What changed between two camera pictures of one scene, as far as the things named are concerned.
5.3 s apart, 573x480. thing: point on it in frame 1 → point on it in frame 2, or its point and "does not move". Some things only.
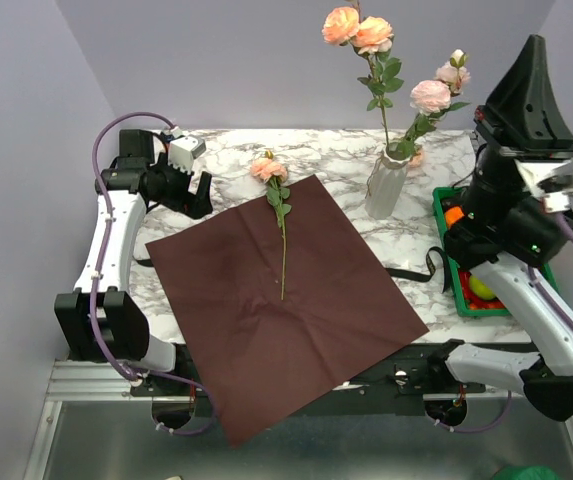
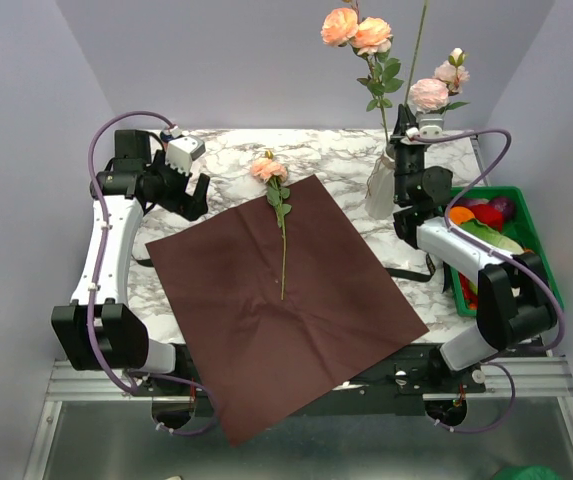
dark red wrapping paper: x=262 y=356 does not move
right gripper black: x=525 y=105 → x=406 y=120
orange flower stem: x=372 y=38 does not move
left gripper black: x=201 y=204 does not move
